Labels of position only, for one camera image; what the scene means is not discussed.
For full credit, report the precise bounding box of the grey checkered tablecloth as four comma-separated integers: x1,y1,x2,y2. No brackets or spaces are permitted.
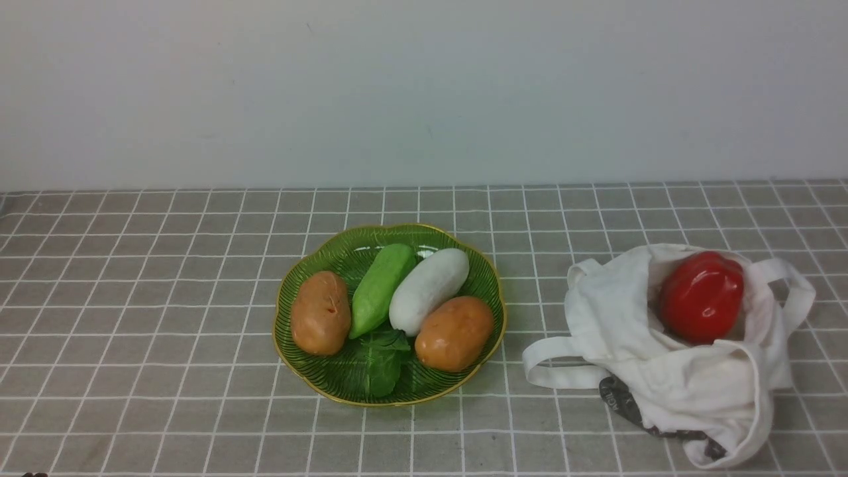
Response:
1,179,847,476

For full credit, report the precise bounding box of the brown potato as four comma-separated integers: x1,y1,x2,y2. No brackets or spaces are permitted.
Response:
290,271,352,356
415,296,494,372

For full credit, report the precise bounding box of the white cloth bag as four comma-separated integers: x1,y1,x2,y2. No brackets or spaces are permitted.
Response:
522,244,817,470

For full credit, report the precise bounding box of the green cucumber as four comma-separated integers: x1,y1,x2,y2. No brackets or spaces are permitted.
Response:
348,243,416,339

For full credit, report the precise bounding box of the white radish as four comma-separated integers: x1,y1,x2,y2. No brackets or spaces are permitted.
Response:
390,248,470,337

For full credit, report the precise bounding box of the right brown potato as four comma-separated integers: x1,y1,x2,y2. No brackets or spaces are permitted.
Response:
415,296,494,372

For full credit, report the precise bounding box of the left brown potato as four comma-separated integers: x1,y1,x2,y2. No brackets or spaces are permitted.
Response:
290,271,352,356

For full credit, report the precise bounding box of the green leaf-shaped plate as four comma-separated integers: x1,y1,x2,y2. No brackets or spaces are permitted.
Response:
272,223,508,407

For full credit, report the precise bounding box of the green leafy vegetable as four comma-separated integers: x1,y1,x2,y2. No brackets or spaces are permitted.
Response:
360,329,411,398

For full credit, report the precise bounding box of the red bell pepper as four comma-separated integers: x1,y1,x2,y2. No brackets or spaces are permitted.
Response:
657,250,745,345

